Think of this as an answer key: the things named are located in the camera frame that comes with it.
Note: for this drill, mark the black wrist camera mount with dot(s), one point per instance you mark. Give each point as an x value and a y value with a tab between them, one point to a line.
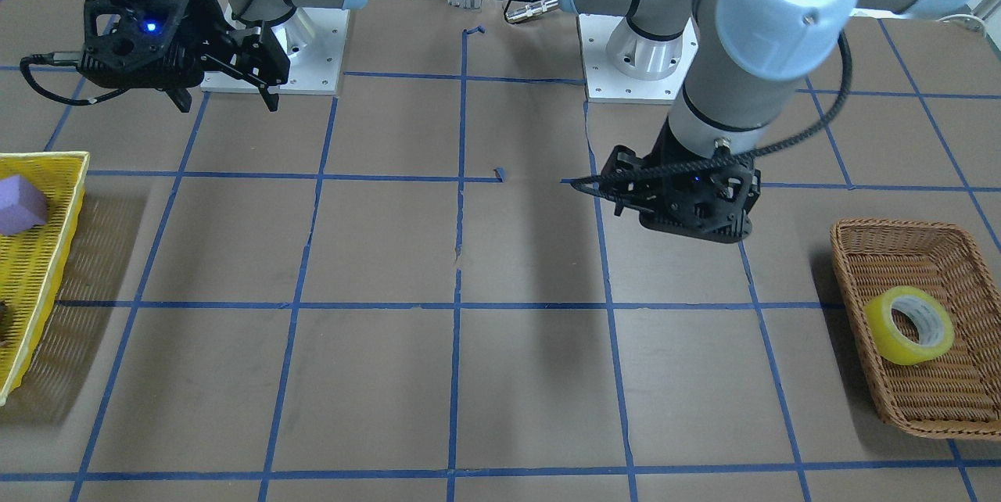
154	44

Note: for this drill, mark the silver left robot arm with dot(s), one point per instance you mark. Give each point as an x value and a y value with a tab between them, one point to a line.
766	75

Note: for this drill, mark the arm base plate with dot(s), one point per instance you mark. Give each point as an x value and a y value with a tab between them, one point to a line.
623	67

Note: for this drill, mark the brown wicker basket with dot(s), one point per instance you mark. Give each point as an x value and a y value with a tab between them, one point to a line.
958	395

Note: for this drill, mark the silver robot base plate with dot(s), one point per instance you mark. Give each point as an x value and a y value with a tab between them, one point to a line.
314	42

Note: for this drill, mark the yellow tape roll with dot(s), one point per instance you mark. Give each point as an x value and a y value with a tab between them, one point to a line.
909	326

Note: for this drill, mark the purple foam block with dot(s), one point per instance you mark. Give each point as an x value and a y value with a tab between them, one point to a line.
23	206

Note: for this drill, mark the yellow plastic basket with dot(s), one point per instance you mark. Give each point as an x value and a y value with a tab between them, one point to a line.
33	260

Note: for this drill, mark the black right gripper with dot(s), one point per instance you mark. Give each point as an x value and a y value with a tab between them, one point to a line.
202	15

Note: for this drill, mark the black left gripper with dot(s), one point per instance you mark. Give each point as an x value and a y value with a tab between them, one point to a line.
661	159

